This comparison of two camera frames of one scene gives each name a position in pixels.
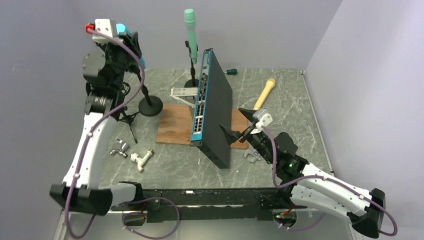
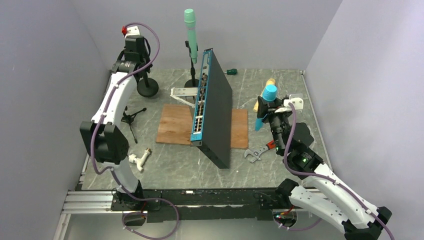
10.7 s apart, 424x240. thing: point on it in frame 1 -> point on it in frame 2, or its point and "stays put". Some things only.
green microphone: (190, 19) stays put
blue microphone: (121, 28) -> (269, 93)
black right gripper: (231, 137) -> (263, 109)
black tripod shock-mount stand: (125, 90) stays put
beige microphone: (270, 83) stays put
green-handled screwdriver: (233, 71) stays put
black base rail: (208, 204) stays put
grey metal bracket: (178, 92) stays put
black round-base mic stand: (149, 106) -> (147, 87)
